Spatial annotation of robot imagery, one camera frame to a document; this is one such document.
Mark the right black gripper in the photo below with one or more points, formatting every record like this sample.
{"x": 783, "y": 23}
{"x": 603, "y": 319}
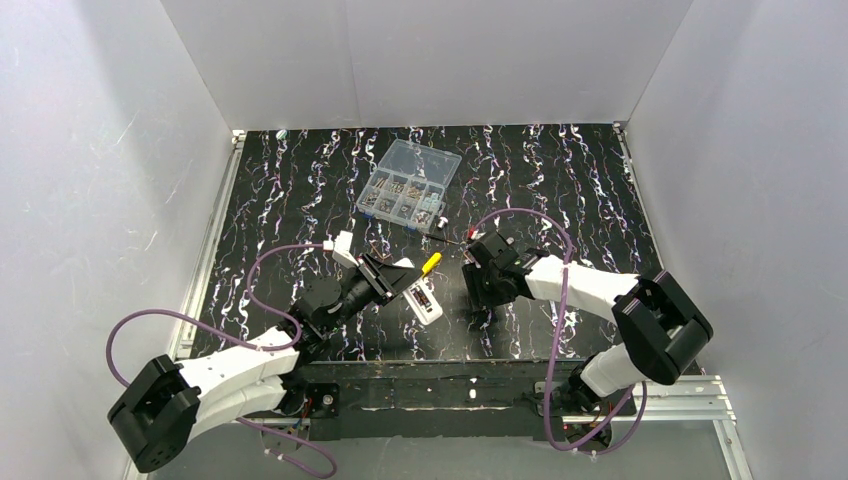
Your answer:
{"x": 477, "y": 266}

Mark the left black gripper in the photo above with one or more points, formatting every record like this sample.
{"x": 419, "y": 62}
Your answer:
{"x": 379, "y": 277}

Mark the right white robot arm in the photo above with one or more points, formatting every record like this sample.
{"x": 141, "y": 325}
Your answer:
{"x": 661, "y": 328}

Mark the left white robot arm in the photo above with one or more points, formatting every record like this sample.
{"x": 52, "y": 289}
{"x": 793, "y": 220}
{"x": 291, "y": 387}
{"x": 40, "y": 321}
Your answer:
{"x": 170, "y": 403}

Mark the copper hex key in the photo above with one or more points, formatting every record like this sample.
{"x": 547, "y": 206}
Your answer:
{"x": 379, "y": 251}

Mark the small black screw bit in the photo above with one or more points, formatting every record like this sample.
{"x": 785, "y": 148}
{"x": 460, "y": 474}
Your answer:
{"x": 442, "y": 239}

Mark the clear plastic screw organizer box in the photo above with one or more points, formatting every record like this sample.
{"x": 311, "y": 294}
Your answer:
{"x": 408, "y": 186}

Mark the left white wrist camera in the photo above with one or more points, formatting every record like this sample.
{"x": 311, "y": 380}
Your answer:
{"x": 339, "y": 248}

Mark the yellow handled screwdriver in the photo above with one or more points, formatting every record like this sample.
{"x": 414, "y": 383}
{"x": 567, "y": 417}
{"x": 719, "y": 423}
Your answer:
{"x": 431, "y": 263}

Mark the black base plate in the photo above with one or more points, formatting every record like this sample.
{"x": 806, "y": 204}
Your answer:
{"x": 415, "y": 399}

